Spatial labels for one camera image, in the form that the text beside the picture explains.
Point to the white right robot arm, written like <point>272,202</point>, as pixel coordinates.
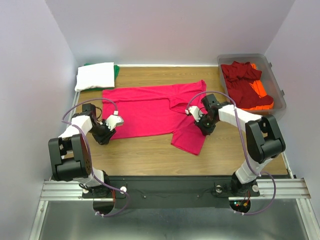
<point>260,136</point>

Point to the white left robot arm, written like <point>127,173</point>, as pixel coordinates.
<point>69,155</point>

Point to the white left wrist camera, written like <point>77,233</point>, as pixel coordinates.
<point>114,120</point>

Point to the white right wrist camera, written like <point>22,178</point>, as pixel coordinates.
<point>195,112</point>

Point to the aluminium mounting rail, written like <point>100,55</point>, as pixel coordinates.
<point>295,188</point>

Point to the clear plastic storage bin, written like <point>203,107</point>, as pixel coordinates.
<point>248,79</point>

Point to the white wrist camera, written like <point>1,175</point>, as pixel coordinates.
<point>195,112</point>
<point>114,120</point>

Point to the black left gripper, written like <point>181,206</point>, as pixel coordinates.
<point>105,138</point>

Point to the pink t shirt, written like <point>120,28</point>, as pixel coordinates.
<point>157,110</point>

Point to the folded green t shirt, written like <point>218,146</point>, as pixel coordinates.
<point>116,71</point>

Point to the orange t shirt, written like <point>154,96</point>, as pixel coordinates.
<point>262,95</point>

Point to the folded white t shirt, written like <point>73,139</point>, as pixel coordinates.
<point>96,76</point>

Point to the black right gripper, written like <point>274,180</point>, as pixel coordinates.
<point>204,130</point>

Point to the dark red t shirt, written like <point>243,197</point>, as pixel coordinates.
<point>242,85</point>

